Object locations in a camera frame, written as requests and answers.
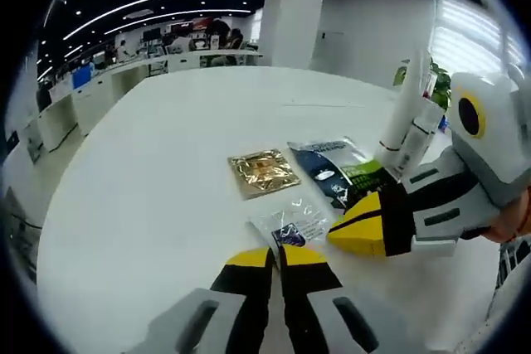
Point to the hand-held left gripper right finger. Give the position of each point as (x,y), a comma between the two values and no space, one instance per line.
(307,283)

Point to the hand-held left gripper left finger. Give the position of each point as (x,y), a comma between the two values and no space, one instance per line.
(249,283)

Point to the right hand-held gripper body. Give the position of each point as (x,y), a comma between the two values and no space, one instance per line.
(502,142)

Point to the white skincare bottle clear cap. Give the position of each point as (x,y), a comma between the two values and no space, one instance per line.
(417,148)

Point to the small clear skincare sachet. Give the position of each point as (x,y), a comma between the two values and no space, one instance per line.
(290,225)

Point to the green and black skincare sachet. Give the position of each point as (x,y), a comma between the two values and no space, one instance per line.
(327,163)

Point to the white skincare tube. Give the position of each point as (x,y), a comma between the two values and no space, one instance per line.
(404,113)

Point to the gold skincare sachet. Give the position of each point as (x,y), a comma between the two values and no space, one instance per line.
(263,171)

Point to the blue storage box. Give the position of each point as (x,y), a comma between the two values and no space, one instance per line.
(81,79)

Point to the person's right hand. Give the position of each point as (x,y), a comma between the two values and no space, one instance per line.
(512,221)

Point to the blue object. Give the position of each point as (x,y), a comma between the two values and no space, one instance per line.
(444,124)

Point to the potted green plant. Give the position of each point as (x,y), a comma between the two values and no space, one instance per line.
(440,86)

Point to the white window blinds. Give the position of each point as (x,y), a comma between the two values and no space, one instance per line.
(469,30)

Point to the white polka dot garment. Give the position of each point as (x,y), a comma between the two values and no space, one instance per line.
(514,312)

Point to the white office workbench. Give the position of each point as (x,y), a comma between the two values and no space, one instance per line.
(124,72)

